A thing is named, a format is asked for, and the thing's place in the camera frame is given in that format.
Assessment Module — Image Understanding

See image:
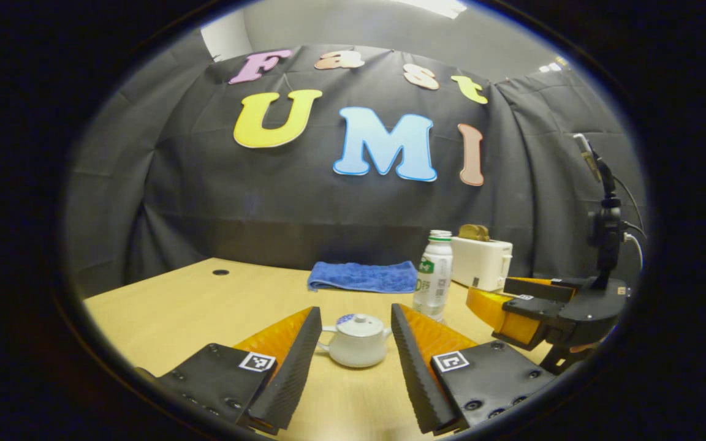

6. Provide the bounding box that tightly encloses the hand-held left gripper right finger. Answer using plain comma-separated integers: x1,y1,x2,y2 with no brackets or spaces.
391,303,556,435

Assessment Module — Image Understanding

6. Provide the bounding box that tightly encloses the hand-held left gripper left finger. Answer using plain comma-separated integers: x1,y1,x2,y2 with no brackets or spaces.
157,306,323,435

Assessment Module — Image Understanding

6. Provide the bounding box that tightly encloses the blue folded towel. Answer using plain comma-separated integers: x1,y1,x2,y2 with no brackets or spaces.
307,261,419,293

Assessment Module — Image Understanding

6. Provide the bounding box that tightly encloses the white water bottle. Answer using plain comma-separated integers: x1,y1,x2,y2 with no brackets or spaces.
412,230,454,323

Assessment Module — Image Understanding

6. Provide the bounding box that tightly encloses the ceiling light panel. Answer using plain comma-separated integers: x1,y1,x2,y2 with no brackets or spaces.
390,0,467,19

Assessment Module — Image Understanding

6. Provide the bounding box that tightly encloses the white teacup lid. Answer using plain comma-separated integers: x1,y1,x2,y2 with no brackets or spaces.
336,314,384,337

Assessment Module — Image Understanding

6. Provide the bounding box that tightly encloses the white toaster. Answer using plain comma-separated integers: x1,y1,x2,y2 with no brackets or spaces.
450,236,514,291

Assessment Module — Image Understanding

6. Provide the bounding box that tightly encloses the black backdrop cloth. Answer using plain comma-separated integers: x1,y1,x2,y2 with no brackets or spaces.
65,44,645,301

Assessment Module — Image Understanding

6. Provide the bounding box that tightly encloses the white ceramic teacup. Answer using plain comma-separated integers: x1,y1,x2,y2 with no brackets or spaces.
316,325,392,369

